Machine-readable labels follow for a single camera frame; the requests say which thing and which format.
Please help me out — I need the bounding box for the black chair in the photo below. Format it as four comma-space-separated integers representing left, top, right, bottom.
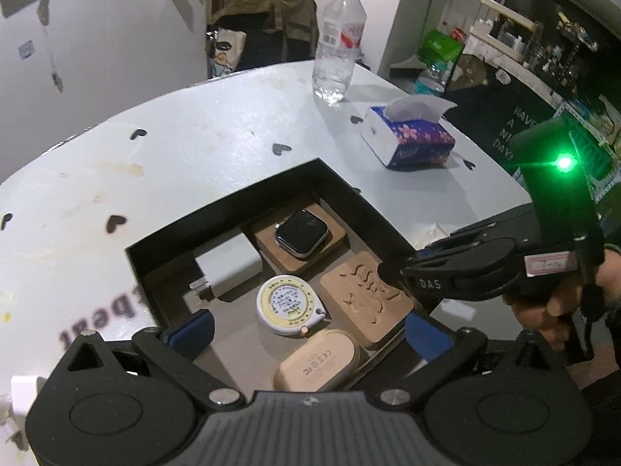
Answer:
238, 29, 318, 73

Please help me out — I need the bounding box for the relief carved wooden block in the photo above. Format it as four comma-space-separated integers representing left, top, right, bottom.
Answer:
319, 251, 415, 350

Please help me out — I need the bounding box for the black cardboard box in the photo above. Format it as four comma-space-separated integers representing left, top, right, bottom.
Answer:
125, 158, 420, 391

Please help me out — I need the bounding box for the brown paper bag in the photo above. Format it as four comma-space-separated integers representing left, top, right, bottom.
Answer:
213, 0, 318, 66

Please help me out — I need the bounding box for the cartoon print tote bag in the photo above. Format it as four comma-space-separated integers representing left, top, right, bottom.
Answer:
208, 29, 248, 78

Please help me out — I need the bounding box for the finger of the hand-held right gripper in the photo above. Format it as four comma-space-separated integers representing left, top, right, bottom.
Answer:
377, 251, 423, 288
420, 204, 539, 254

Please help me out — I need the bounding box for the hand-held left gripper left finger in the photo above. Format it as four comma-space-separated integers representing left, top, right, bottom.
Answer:
58, 310, 248, 409

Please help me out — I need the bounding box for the beige oval case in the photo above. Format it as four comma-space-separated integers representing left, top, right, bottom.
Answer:
272, 329, 362, 391

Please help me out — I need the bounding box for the white charger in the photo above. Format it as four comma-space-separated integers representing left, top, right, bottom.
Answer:
189, 232, 264, 299

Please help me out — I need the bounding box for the white wooden shelf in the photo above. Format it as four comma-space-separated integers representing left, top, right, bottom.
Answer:
466, 0, 544, 64

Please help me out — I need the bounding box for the water bottle teal label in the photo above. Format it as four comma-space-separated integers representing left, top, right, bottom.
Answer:
412, 61, 452, 99

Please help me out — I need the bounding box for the round white tape measure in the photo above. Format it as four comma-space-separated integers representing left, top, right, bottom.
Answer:
256, 274, 327, 336

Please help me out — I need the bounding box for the clear water bottle red label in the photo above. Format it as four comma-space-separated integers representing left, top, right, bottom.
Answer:
312, 0, 367, 103

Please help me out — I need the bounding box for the smartwatch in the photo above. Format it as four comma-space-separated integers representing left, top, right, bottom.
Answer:
252, 206, 347, 273
276, 209, 331, 259

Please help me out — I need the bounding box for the dark lettered panel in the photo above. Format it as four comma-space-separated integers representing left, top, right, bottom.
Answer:
446, 56, 568, 190

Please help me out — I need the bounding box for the purple floral tissue box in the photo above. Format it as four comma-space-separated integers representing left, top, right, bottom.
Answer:
360, 96, 459, 172

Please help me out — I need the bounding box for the small white adapter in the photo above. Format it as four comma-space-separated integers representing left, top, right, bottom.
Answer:
0, 375, 40, 428

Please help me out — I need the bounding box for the person's right hand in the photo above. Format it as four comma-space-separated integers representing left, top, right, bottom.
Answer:
505, 251, 621, 351

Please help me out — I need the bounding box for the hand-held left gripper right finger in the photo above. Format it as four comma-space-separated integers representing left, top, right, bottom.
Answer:
381, 311, 568, 406

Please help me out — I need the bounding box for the smartwatch on brown pad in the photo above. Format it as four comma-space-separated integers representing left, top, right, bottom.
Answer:
252, 206, 347, 273

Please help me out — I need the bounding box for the green plastic bag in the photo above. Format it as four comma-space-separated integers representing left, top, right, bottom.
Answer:
417, 29, 464, 66

